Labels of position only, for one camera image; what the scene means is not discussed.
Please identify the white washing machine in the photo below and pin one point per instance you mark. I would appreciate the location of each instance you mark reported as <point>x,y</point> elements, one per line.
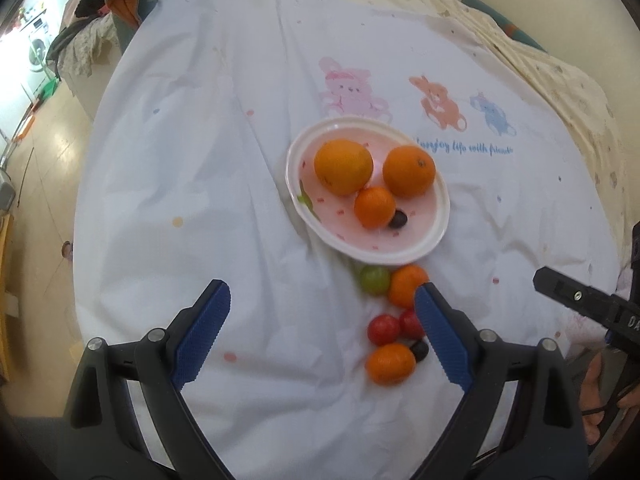
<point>37,36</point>

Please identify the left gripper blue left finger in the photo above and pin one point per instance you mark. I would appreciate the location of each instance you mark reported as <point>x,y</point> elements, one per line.
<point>194,331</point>

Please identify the wooden yellow chair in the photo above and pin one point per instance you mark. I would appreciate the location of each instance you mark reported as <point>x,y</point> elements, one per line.
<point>7,223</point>

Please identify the small orange kumquat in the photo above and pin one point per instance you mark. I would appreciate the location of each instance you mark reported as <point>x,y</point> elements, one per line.
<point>390,364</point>

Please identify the medium mandarin orange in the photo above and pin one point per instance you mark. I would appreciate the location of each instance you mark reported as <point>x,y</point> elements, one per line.
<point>404,282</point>

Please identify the person's right hand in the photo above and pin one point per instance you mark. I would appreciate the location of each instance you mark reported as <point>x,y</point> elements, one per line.
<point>590,398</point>

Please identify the dark purple grape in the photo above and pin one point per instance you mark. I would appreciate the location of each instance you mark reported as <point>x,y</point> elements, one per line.
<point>399,220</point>

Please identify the small mandarin orange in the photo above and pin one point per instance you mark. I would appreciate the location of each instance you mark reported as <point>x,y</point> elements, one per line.
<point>374,207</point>

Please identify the large orange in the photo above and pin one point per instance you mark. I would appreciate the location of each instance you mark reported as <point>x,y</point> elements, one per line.
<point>408,171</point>
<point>343,166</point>

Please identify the cream patterned blanket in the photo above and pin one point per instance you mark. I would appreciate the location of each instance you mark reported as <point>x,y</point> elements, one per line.
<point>582,56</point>

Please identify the green lime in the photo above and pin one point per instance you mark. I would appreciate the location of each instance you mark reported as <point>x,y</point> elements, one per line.
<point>374,280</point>

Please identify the small red cherry tomato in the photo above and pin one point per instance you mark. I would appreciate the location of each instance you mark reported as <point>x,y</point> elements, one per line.
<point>383,329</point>

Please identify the pink strawberry oval plate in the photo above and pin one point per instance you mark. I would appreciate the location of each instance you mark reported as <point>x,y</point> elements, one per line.
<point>332,217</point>

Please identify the pile of clothes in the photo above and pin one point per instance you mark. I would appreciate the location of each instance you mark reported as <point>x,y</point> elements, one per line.
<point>89,28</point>

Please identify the large red tomato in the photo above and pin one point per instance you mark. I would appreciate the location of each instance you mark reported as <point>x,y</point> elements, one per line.
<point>410,326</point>

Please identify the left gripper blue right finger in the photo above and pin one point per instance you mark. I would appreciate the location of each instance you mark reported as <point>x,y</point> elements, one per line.
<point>450,333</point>

